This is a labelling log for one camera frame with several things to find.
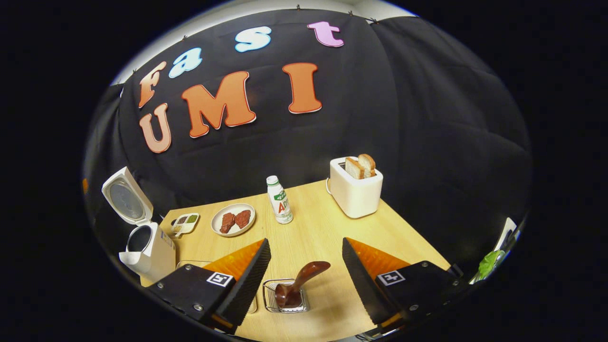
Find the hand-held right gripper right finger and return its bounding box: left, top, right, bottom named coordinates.
left=342, top=237, right=470, bottom=335

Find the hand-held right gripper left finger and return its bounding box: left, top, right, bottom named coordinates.
left=147, top=238, right=272, bottom=334

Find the metal wire chopstick holder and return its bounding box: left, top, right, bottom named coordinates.
left=263, top=278, right=310, bottom=314

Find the brown wooden spoon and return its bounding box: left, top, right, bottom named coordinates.
left=275, top=261, right=331, bottom=308

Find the white rice cooker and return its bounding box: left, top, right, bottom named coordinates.
left=102, top=166, right=176, bottom=285

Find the white round plate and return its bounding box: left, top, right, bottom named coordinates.
left=211, top=203, right=256, bottom=237

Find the white drink bottle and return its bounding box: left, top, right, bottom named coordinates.
left=266, top=176, right=294, bottom=224

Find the white sectioned condiment dish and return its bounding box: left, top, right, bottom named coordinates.
left=171, top=213, right=200, bottom=238

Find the white toaster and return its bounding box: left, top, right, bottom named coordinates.
left=327, top=157, right=383, bottom=219

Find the toast slice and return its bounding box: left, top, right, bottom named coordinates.
left=345, top=158, right=365, bottom=180
left=358, top=153, right=377, bottom=178

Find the green leafy object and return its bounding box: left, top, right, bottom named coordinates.
left=476, top=250, right=505, bottom=282

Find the white sheet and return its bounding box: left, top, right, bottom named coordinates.
left=494, top=218, right=519, bottom=252

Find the black backdrop cloth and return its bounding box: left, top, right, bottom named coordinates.
left=83, top=9, right=532, bottom=285

